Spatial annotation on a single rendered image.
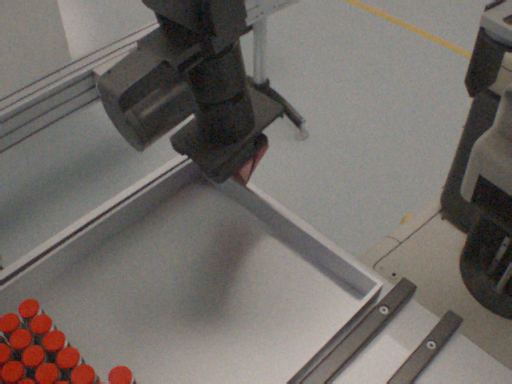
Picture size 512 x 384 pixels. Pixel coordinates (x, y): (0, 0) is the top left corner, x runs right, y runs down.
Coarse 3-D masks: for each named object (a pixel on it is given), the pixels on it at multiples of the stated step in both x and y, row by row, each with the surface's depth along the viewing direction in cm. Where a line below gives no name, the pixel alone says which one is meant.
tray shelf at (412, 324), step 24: (168, 168) 66; (264, 192) 64; (48, 240) 59; (360, 264) 57; (384, 288) 54; (408, 312) 52; (432, 312) 52; (408, 336) 51; (456, 336) 50; (456, 360) 49; (480, 360) 49
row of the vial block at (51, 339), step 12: (24, 312) 47; (36, 312) 47; (36, 324) 46; (48, 324) 46; (36, 336) 46; (48, 336) 45; (60, 336) 45; (48, 348) 44; (60, 348) 45; (72, 348) 44; (60, 360) 44; (72, 360) 44; (84, 360) 45; (72, 372) 43; (84, 372) 43
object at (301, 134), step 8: (248, 80) 207; (256, 88) 203; (264, 88) 203; (272, 88) 203; (272, 96) 202; (280, 96) 201; (288, 104) 200; (288, 112) 200; (296, 112) 200; (296, 120) 199; (304, 120) 199; (296, 136) 202; (304, 136) 202
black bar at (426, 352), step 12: (444, 324) 49; (456, 324) 49; (432, 336) 48; (444, 336) 48; (420, 348) 47; (432, 348) 48; (408, 360) 47; (420, 360) 47; (432, 360) 48; (396, 372) 46; (408, 372) 46; (420, 372) 46
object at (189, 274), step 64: (192, 192) 63; (64, 256) 54; (128, 256) 57; (192, 256) 57; (256, 256) 57; (320, 256) 56; (64, 320) 51; (128, 320) 52; (192, 320) 52; (256, 320) 52; (320, 320) 52
